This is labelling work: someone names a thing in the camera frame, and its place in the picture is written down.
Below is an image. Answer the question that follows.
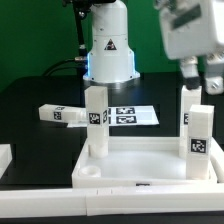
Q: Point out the white desk top tray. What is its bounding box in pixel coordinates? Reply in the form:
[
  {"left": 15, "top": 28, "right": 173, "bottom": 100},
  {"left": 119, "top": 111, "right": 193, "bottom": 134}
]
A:
[{"left": 72, "top": 136, "right": 224, "bottom": 188}]

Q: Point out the white front fence bar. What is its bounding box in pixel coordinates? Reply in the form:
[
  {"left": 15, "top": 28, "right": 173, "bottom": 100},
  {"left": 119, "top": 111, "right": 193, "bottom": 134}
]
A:
[{"left": 0, "top": 184, "right": 224, "bottom": 218}]

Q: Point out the black cable at base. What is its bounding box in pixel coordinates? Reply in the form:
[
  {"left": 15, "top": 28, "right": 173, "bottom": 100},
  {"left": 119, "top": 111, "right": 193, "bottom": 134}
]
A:
[{"left": 42, "top": 57, "right": 88, "bottom": 78}]

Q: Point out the white left fence bar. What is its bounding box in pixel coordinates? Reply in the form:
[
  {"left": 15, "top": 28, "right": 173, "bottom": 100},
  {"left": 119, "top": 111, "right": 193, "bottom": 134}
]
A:
[{"left": 0, "top": 144, "right": 12, "bottom": 179}]

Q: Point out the paper sheet with markers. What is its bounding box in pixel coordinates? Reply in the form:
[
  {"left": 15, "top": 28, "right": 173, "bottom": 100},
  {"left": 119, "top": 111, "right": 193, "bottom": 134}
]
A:
[{"left": 66, "top": 105, "right": 160, "bottom": 128}]

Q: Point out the white fence bar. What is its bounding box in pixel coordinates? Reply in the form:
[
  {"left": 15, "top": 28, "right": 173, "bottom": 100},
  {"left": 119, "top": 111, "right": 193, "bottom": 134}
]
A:
[
  {"left": 0, "top": 184, "right": 224, "bottom": 218},
  {"left": 0, "top": 144, "right": 12, "bottom": 179}
]

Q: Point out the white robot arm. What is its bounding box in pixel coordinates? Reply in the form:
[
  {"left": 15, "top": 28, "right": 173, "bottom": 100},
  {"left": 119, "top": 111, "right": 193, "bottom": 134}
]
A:
[{"left": 84, "top": 0, "right": 224, "bottom": 95}]

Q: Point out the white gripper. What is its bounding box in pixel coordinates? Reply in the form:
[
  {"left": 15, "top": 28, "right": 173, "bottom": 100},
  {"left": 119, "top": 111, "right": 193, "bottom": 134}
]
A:
[{"left": 154, "top": 0, "right": 224, "bottom": 94}]

